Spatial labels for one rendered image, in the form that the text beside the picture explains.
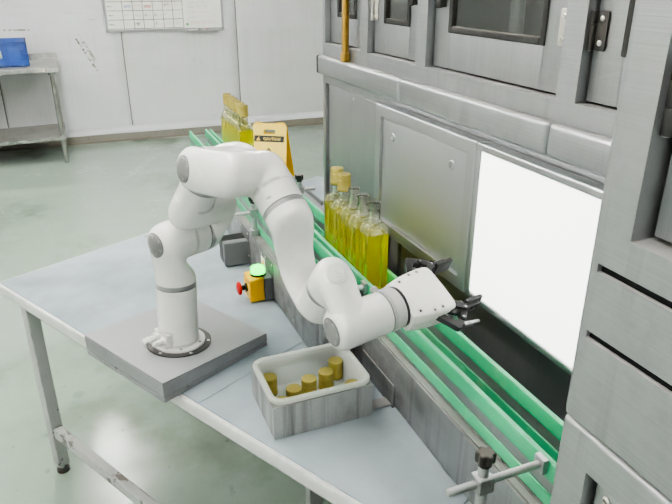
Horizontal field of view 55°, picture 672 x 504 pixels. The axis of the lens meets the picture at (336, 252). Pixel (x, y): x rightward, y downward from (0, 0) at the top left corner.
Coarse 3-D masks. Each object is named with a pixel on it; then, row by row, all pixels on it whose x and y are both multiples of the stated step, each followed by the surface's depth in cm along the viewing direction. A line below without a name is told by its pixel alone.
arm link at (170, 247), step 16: (160, 224) 145; (160, 240) 143; (176, 240) 144; (192, 240) 147; (208, 240) 151; (160, 256) 144; (176, 256) 144; (160, 272) 147; (176, 272) 146; (192, 272) 150; (160, 288) 149; (176, 288) 148
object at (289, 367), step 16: (288, 352) 145; (304, 352) 146; (320, 352) 147; (336, 352) 149; (256, 368) 139; (272, 368) 144; (288, 368) 145; (304, 368) 147; (352, 368) 143; (288, 384) 146; (336, 384) 146; (352, 384) 134; (272, 400) 129; (288, 400) 129
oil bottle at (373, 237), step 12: (360, 228) 153; (372, 228) 149; (384, 228) 150; (360, 240) 154; (372, 240) 150; (384, 240) 151; (360, 252) 155; (372, 252) 151; (384, 252) 152; (360, 264) 156; (372, 264) 152; (384, 264) 154; (372, 276) 154; (384, 276) 155
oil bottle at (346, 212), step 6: (342, 210) 162; (348, 210) 160; (354, 210) 159; (342, 216) 162; (348, 216) 159; (342, 222) 162; (342, 228) 163; (342, 234) 164; (342, 240) 164; (342, 246) 165; (342, 252) 166
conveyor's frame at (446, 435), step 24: (240, 216) 216; (264, 264) 192; (288, 312) 175; (312, 336) 158; (384, 336) 144; (360, 360) 156; (384, 360) 142; (408, 384) 132; (408, 408) 134; (432, 408) 124; (432, 432) 125; (456, 432) 116; (456, 456) 118; (456, 480) 119; (504, 480) 104
